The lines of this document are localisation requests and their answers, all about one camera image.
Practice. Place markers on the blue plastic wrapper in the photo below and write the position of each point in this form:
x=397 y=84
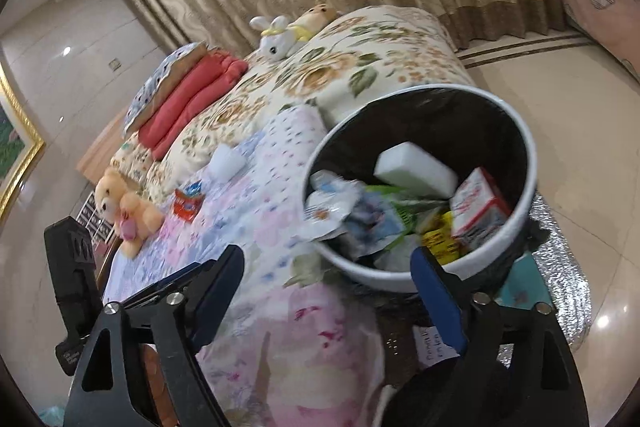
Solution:
x=370 y=219

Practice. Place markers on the white rabbit plush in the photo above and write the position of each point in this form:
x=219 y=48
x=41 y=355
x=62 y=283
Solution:
x=275 y=42

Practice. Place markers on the beige rose print blanket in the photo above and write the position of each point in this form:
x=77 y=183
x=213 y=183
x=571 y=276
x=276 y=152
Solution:
x=390 y=47

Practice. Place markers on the silver foil mat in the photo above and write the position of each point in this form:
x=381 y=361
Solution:
x=560 y=267

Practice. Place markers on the pastel floral quilt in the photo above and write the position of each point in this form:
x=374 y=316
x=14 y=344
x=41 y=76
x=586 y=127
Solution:
x=280 y=157

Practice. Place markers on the large white sponge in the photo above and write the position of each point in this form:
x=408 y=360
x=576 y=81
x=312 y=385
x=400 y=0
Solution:
x=415 y=169

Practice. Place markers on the red and white box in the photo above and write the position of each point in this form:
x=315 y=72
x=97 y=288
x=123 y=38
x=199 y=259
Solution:
x=475 y=207

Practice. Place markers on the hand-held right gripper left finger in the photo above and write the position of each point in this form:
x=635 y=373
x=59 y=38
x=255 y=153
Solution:
x=214 y=307

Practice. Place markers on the wall socket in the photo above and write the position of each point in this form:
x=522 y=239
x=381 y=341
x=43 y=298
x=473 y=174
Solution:
x=116 y=65

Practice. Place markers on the small white sponge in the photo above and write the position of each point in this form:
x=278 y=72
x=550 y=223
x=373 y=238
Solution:
x=225 y=162

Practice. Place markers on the green packet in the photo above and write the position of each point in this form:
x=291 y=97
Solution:
x=400 y=207

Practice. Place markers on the polka dot pillow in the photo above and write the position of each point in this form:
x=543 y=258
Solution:
x=155 y=87

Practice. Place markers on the yellow packet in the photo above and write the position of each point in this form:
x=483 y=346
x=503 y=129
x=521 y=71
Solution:
x=440 y=242

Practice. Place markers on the tan teddy bear plush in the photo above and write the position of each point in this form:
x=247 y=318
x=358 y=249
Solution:
x=135 y=212

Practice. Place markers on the gold picture frame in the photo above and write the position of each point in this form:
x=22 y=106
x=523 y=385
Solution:
x=35 y=147

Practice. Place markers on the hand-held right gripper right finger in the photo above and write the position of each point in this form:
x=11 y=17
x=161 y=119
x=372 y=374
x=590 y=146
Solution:
x=435 y=297

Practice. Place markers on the red and blue packet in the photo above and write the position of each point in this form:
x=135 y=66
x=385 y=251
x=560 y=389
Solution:
x=189 y=204

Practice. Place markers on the white wrapper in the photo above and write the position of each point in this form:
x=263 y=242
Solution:
x=330 y=207

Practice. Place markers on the wooden headboard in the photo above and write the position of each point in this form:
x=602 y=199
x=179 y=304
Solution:
x=100 y=147

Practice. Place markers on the yellow bear plush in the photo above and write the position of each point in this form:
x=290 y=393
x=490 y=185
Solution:
x=315 y=19

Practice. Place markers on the folded red blanket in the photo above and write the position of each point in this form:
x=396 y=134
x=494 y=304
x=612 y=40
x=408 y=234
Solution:
x=200 y=92

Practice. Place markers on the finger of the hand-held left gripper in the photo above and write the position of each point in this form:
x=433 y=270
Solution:
x=150 y=291

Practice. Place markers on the teal paper card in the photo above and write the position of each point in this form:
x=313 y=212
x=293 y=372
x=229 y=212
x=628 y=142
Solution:
x=520 y=282

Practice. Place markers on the white round trash bin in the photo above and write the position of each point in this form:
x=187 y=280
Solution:
x=380 y=278

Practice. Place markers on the white paper note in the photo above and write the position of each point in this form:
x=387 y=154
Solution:
x=432 y=347

